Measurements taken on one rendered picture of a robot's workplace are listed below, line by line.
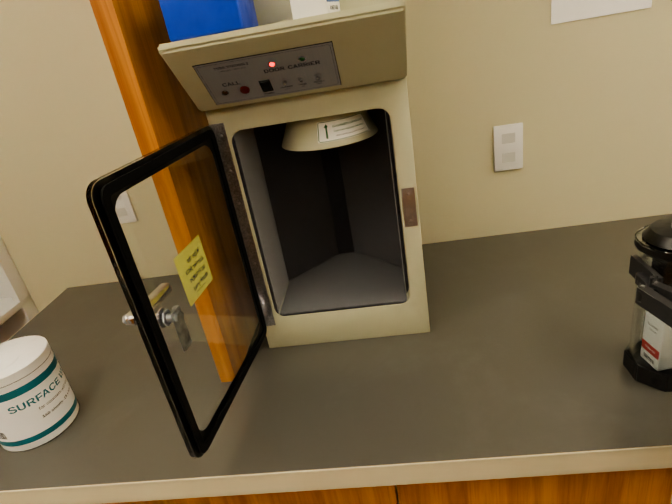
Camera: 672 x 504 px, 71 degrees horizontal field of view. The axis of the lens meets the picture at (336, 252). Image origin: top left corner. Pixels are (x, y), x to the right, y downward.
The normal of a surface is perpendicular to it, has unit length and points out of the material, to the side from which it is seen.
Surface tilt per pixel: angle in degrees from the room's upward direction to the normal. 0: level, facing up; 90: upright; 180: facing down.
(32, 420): 90
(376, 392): 0
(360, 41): 135
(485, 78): 90
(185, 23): 90
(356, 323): 90
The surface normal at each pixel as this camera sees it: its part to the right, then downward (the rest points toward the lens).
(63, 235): -0.06, 0.44
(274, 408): -0.16, -0.89
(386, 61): 0.07, 0.94
